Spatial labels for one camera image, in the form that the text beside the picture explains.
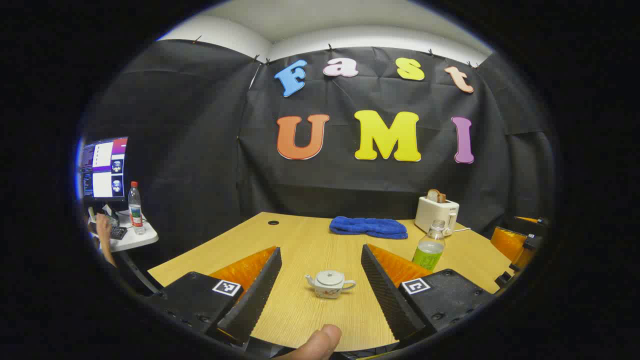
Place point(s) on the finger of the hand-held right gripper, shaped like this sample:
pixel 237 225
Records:
pixel 535 224
pixel 507 242

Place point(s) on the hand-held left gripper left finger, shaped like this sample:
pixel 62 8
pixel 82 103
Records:
pixel 255 300

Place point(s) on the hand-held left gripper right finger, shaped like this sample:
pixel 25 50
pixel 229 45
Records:
pixel 387 295

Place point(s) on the green label water bottle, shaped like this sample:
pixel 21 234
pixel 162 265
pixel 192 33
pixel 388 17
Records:
pixel 429 252

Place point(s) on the red cap plastic bottle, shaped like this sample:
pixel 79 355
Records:
pixel 136 212

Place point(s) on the blue towel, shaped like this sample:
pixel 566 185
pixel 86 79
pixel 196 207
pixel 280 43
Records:
pixel 367 227

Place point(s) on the white toaster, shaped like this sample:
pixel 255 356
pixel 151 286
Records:
pixel 432 212

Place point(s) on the bread slice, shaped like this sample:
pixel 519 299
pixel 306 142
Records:
pixel 435 196

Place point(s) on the small white side table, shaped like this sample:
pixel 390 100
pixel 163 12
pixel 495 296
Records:
pixel 135 239

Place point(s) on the black keyboard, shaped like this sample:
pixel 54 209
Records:
pixel 118 232

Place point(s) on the black backdrop cloth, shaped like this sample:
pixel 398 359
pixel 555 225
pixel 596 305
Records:
pixel 200 150

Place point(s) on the computer monitor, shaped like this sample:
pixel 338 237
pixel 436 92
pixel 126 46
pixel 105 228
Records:
pixel 102 170

